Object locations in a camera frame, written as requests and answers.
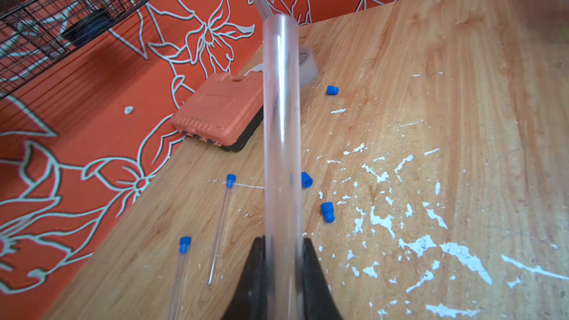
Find orange tool case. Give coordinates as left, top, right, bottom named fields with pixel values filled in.
left=170, top=72, right=264, bottom=152

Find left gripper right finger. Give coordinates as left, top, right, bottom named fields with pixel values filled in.
left=302, top=238, right=342, bottom=320

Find glass test tube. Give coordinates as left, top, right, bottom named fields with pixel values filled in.
left=262, top=14, right=304, bottom=319
left=168, top=253, right=188, bottom=320
left=207, top=181, right=233, bottom=286

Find blue stopper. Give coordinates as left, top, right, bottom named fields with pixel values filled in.
left=301, top=172, right=314, bottom=189
left=326, top=85, right=339, bottom=96
left=226, top=173, right=236, bottom=189
left=320, top=202, right=335, bottom=224
left=179, top=236, right=192, bottom=255

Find small black device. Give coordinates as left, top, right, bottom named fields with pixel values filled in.
left=62, top=9, right=114, bottom=47

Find black wire basket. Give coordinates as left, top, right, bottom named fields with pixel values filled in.
left=1, top=0, right=150, bottom=98

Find clear tape roll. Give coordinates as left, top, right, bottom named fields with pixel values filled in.
left=299, top=47, right=319, bottom=87

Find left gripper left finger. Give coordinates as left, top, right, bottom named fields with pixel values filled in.
left=222, top=237, right=267, bottom=320

